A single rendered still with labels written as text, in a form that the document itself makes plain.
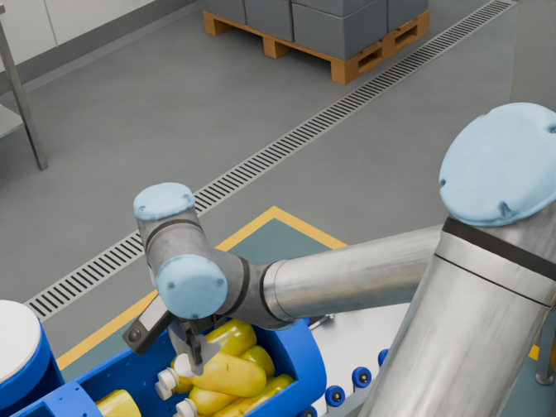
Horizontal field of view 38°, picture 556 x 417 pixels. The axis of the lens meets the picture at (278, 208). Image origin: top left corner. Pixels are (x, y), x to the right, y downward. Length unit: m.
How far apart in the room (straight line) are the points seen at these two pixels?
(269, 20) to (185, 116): 0.81
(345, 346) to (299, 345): 0.35
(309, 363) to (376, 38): 3.39
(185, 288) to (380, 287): 0.27
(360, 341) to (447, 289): 1.18
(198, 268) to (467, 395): 0.50
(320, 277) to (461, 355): 0.40
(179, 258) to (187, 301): 0.06
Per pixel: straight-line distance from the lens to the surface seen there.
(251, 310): 1.17
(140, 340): 1.33
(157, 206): 1.19
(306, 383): 1.55
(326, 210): 3.71
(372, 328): 1.90
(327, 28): 4.57
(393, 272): 0.97
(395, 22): 4.88
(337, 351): 1.85
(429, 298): 0.71
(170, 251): 1.12
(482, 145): 0.71
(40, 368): 1.90
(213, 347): 1.41
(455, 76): 4.71
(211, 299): 1.12
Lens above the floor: 2.32
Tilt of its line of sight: 38 degrees down
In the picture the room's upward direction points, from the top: 7 degrees counter-clockwise
